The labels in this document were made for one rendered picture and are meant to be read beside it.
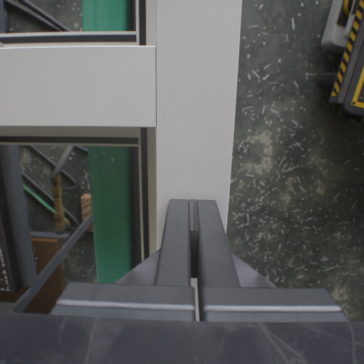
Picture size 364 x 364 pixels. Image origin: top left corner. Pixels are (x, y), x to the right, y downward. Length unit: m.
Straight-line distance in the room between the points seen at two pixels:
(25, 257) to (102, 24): 0.60
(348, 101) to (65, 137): 0.78
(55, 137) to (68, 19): 1.00
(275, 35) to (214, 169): 1.03
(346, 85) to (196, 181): 0.76
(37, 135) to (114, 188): 0.07
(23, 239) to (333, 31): 1.10
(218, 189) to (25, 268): 0.64
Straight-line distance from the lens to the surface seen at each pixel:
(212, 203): 0.15
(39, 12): 0.98
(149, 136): 0.21
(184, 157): 0.15
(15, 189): 0.67
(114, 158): 0.23
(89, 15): 0.24
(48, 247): 1.03
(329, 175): 1.28
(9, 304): 0.80
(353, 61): 0.89
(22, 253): 0.73
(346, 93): 0.89
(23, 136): 0.24
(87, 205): 1.19
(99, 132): 0.22
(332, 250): 1.45
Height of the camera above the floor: 1.08
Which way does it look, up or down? 73 degrees down
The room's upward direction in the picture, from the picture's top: 177 degrees counter-clockwise
